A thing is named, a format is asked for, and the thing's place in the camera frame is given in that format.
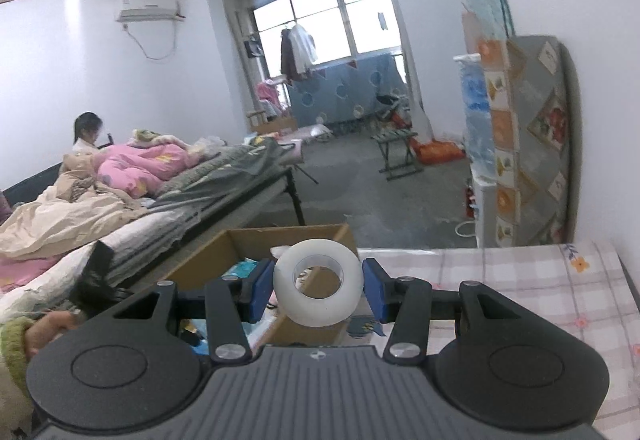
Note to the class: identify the beige quilt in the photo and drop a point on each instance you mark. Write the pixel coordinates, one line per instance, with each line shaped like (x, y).
(60, 215)

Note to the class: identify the person's left forearm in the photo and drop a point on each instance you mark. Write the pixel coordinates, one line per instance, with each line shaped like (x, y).
(12, 370)

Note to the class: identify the person's left hand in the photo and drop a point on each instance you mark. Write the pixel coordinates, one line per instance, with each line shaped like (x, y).
(47, 330)

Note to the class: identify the small hanging garment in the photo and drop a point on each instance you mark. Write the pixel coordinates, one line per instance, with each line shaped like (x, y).
(382, 21)

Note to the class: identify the bed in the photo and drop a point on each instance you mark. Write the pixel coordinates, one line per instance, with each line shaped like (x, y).
(225, 220)

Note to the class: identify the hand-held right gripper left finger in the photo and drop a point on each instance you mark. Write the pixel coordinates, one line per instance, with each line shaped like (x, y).
(260, 290)

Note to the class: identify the dark hanging jacket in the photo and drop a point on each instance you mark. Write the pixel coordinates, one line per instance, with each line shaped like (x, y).
(287, 54)

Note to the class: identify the black hanging bag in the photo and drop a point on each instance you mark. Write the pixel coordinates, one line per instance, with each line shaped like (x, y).
(252, 47)

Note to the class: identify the wooden chair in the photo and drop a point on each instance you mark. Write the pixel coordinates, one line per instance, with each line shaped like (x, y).
(270, 122)

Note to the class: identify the window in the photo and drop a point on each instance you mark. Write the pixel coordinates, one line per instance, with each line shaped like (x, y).
(345, 14)

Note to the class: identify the white tape roll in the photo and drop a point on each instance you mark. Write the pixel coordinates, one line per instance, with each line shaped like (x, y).
(320, 310)

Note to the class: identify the brown cardboard box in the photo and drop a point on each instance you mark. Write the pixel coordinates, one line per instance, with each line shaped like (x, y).
(250, 240)

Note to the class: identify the white hanging garment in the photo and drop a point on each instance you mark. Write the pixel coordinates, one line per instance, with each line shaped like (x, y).
(305, 44)

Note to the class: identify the orange bag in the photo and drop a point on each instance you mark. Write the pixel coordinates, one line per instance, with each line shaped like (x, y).
(440, 152)

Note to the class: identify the pink quilt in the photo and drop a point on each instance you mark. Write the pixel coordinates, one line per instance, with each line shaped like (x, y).
(145, 164)

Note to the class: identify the white water dispenser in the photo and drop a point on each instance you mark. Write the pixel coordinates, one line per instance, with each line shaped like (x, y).
(485, 210)

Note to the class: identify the white air conditioner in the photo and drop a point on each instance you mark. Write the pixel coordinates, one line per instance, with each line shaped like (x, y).
(147, 9)

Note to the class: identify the plaid printed tablecloth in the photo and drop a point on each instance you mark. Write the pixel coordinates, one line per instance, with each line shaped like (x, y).
(525, 280)

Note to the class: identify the grey blanket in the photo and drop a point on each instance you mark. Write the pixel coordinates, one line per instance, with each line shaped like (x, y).
(225, 174)

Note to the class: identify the red fire extinguisher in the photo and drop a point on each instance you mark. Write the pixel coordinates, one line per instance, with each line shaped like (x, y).
(469, 200)

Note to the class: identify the blue patterned sheet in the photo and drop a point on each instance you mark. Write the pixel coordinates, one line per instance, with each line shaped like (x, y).
(340, 89)

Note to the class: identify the green folding stool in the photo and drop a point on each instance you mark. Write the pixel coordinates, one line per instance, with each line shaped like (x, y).
(395, 152)

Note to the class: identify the stroller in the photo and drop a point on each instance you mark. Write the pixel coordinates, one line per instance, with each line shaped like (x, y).
(392, 109)

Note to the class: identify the pink clothing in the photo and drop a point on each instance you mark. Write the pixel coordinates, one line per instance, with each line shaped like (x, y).
(270, 97)

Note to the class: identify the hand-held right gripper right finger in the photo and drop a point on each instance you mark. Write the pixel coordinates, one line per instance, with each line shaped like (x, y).
(376, 290)

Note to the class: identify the floral rolled mattress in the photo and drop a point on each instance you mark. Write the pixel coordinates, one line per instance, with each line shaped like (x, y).
(540, 144)

